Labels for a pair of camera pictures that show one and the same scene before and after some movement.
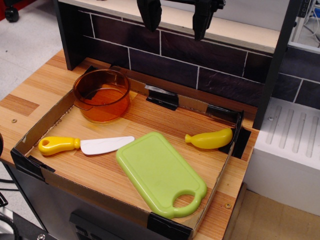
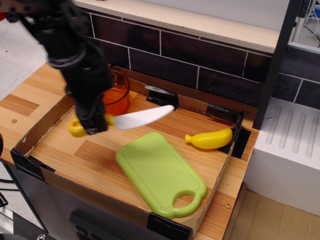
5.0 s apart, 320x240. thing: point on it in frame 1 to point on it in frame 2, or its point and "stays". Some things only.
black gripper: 151,11 to 86,71
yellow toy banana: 211,140 stays
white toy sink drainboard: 285,165 stays
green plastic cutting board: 160,175 stays
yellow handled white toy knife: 50,145 to 124,121
